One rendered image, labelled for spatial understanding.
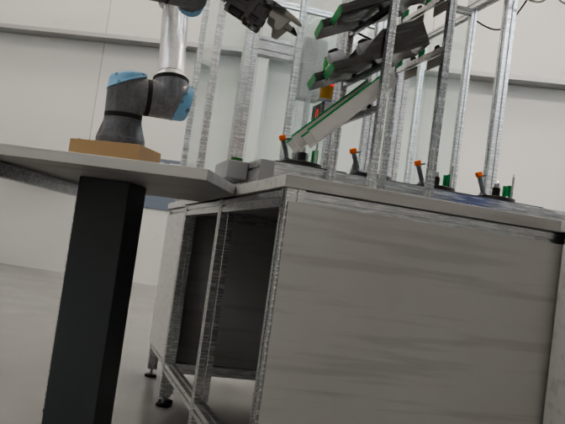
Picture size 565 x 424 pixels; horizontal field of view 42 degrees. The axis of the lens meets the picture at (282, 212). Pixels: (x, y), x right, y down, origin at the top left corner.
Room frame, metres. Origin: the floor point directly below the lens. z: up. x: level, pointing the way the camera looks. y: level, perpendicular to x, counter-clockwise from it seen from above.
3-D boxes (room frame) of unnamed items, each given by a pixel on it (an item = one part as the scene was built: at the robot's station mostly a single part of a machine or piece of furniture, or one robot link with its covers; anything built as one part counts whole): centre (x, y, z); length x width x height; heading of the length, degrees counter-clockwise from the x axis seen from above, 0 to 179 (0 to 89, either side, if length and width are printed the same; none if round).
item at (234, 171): (2.46, 0.19, 0.93); 0.21 x 0.07 x 0.06; 16
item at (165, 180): (2.27, 0.48, 0.84); 0.90 x 0.70 x 0.03; 172
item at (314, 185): (2.57, -0.47, 0.84); 1.50 x 1.41 x 0.03; 16
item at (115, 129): (2.28, 0.53, 0.99); 0.15 x 0.15 x 0.10
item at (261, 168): (2.66, 0.18, 0.91); 0.89 x 0.06 x 0.11; 16
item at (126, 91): (2.27, 0.53, 1.11); 0.13 x 0.12 x 0.14; 109
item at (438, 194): (2.58, -0.50, 0.91); 1.24 x 0.33 x 0.10; 106
